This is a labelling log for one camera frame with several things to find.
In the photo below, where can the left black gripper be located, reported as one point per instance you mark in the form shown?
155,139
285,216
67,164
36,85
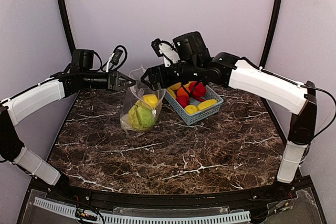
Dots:
113,81

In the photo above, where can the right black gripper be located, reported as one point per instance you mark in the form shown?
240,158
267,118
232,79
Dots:
158,74

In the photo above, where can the yellow bell pepper toy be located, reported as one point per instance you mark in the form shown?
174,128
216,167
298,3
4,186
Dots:
151,100

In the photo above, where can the clear zip top bag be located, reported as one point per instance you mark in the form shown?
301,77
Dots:
134,94

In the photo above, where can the napa cabbage toy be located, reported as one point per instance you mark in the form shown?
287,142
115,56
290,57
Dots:
133,117

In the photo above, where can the green pepper toy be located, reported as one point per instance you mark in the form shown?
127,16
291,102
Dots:
144,118

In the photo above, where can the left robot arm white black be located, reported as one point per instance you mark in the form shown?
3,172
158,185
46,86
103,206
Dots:
78,75

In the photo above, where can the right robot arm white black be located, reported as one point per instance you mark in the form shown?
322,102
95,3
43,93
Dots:
188,59

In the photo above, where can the yellow banana toy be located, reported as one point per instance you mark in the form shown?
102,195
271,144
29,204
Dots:
172,93

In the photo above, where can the yellow potato toy back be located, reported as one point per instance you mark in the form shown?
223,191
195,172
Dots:
176,86

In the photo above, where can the orange fruit toy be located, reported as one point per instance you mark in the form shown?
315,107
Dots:
183,91

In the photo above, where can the yellow lemon toy front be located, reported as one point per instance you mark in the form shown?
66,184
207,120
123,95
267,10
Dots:
191,109

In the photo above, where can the red chili pepper toy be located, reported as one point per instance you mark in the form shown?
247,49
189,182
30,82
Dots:
198,99

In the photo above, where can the light blue plastic basket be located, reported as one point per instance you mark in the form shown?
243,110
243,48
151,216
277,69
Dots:
200,115

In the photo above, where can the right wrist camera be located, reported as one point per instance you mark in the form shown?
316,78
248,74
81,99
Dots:
165,50

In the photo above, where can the white cable duct strip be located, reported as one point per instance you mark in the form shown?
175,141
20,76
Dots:
128,215

